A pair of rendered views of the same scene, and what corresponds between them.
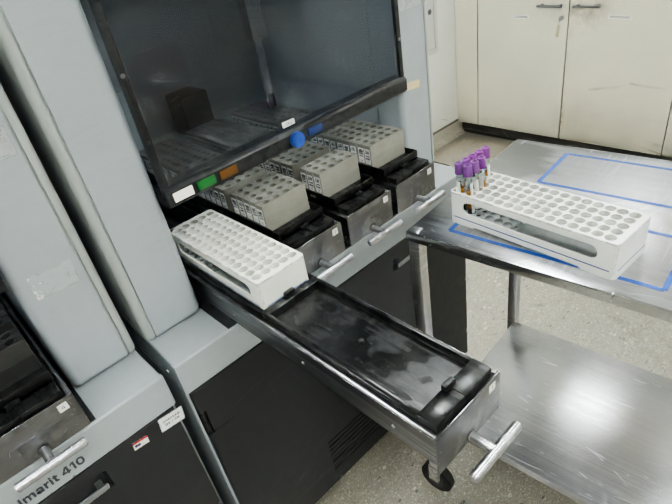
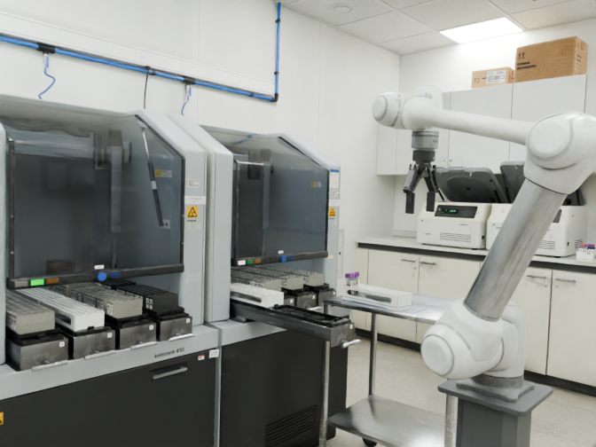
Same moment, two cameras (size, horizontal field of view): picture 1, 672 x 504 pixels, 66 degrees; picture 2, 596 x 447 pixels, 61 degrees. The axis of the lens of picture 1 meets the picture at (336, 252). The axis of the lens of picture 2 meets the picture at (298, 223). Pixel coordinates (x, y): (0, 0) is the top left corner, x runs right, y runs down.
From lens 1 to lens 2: 138 cm
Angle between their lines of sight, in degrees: 31
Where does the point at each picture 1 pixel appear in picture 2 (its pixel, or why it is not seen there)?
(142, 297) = (214, 300)
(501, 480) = not seen: outside the picture
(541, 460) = (377, 434)
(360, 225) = (301, 303)
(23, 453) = (171, 332)
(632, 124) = not seen: hidden behind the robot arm
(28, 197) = (198, 244)
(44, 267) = (192, 270)
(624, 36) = (449, 282)
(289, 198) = (274, 283)
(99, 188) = (216, 250)
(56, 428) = (183, 328)
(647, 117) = not seen: hidden behind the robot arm
